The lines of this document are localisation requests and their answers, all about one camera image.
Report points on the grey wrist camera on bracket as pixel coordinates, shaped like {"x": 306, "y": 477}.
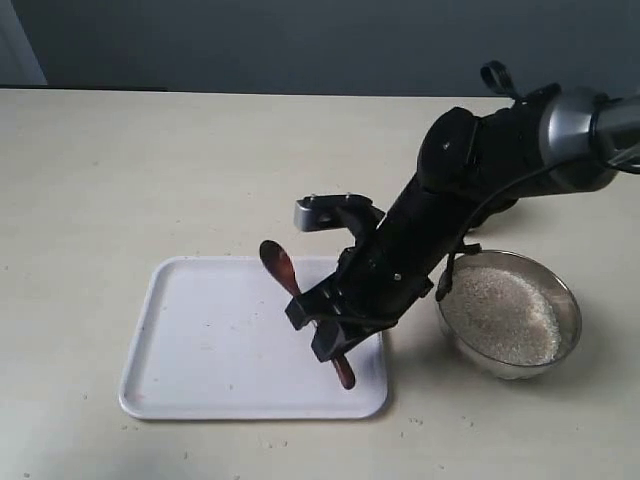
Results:
{"x": 353, "y": 212}

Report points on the white rectangular plastic tray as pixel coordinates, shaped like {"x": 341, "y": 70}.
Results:
{"x": 213, "y": 343}

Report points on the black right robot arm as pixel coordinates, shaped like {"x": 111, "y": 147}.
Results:
{"x": 549, "y": 142}

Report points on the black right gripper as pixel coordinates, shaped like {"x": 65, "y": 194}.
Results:
{"x": 385, "y": 274}

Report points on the steel bowl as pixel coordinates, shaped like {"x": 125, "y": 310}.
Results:
{"x": 562, "y": 300}

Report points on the white granular powder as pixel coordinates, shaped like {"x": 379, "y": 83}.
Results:
{"x": 503, "y": 316}

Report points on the dark red wooden spoon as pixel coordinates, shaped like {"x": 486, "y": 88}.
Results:
{"x": 279, "y": 265}

